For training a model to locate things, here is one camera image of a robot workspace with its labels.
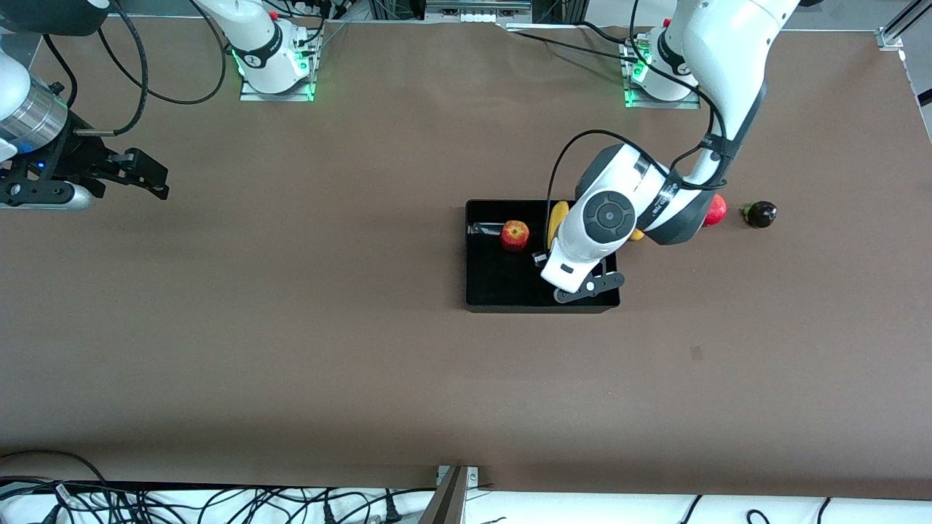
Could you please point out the dark purple eggplant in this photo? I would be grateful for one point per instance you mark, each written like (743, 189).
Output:
(761, 214)

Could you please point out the yellow banana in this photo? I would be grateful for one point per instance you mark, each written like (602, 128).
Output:
(557, 222)

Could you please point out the metal table bracket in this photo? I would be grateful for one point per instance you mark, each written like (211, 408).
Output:
(472, 477)

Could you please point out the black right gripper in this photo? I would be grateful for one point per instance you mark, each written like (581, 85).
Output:
(70, 155)

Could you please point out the red yellow apple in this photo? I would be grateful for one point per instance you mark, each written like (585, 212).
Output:
(515, 235)

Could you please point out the red pomegranate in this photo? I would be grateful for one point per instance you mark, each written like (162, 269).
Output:
(717, 212)

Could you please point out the dark metal post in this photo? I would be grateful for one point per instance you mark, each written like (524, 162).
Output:
(445, 508)

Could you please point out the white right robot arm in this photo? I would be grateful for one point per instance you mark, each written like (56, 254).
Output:
(255, 36)

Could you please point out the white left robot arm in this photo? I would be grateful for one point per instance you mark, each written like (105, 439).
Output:
(728, 58)

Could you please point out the red yellow mango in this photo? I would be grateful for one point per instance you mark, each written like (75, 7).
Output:
(637, 235)

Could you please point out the aluminium frame profile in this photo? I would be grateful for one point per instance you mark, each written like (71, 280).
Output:
(892, 35)

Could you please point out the black plastic box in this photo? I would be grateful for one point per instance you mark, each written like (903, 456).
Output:
(502, 280)

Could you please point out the silver power strip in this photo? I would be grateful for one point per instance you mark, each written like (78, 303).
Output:
(473, 10)

